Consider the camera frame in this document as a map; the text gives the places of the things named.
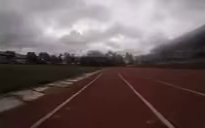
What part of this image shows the row of trees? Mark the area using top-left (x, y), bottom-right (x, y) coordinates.
top-left (25, 50), bottom-right (136, 66)

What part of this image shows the red running track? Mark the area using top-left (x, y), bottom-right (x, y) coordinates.
top-left (0, 66), bottom-right (205, 128)

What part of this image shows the green grass field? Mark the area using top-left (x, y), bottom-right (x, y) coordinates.
top-left (0, 63), bottom-right (101, 97)

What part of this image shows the grandstand building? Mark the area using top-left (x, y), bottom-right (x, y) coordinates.
top-left (134, 20), bottom-right (205, 70)

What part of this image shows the grey concrete kerb strip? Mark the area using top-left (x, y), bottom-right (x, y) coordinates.
top-left (0, 68), bottom-right (103, 114)

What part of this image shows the low grey building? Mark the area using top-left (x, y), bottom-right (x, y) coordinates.
top-left (0, 47), bottom-right (28, 65)

